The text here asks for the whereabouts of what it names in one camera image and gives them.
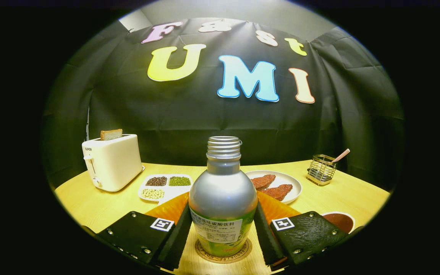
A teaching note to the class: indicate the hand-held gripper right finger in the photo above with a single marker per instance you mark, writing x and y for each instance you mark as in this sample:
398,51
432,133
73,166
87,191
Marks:
267,238

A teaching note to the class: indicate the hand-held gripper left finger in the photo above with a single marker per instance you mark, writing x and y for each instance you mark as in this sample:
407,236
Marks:
176,238

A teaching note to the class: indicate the round cork coaster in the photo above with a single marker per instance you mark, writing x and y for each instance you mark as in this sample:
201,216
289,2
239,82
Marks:
201,252

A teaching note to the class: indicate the silver bottle with green label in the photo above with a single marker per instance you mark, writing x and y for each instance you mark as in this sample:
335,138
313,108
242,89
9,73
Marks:
222,194

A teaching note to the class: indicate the white divided dish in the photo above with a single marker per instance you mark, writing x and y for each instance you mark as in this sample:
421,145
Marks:
174,192

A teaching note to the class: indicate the red-brown meat slice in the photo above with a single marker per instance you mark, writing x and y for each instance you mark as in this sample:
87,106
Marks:
264,181
279,191

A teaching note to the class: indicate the white beans pile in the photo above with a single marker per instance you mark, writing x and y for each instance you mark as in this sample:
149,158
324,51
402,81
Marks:
152,193

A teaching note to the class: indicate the green beans pile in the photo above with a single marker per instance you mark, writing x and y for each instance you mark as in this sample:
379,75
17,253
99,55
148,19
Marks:
179,181

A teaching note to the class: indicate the brown beans pile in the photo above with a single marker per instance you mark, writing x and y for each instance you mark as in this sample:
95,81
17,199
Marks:
156,181

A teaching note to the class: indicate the white round plate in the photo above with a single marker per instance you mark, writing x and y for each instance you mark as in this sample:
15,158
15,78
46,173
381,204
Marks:
294,183

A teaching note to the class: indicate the wooden table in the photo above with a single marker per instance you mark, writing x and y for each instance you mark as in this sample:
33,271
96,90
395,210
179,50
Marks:
101,206

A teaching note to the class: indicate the white toaster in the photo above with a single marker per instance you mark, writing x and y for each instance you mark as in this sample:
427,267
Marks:
115,164

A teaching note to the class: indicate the red striped straw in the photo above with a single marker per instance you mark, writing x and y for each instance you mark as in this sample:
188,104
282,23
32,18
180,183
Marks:
341,155

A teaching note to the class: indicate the toast bread slice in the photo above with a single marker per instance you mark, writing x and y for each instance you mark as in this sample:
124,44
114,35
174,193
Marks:
111,134

